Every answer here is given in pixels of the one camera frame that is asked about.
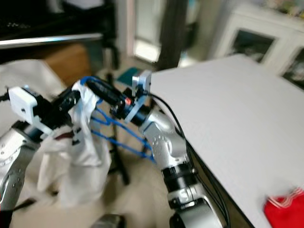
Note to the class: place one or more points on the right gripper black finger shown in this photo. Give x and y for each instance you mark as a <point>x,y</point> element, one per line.
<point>102,88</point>

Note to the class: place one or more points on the blue plastic hanger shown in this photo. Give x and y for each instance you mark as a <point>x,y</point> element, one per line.
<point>123,146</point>

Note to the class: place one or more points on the white t-shirt black print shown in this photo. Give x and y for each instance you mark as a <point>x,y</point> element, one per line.
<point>80,161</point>

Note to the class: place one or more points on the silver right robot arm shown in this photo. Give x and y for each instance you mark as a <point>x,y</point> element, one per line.
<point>166,142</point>

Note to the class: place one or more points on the brown cardboard box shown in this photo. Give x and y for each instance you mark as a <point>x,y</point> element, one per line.
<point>69,61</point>

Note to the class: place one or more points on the plain white t-shirt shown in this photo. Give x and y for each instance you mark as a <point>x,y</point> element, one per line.
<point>38,76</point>

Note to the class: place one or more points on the dark grey curtain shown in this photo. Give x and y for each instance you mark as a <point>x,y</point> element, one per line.
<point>172,33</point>

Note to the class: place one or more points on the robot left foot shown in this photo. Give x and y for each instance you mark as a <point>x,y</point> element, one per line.
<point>108,222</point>

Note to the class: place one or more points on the white glass-door cabinet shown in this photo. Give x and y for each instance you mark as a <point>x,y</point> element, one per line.
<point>223,28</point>

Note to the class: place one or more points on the red garment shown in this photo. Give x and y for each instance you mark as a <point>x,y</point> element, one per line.
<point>285,213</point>

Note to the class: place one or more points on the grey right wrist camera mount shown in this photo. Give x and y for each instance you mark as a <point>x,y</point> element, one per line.
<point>142,84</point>

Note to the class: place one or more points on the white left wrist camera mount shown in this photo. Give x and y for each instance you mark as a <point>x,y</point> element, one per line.
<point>26,104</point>

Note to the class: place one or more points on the chrome clothes rail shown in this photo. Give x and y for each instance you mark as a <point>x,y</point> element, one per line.
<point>52,40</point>

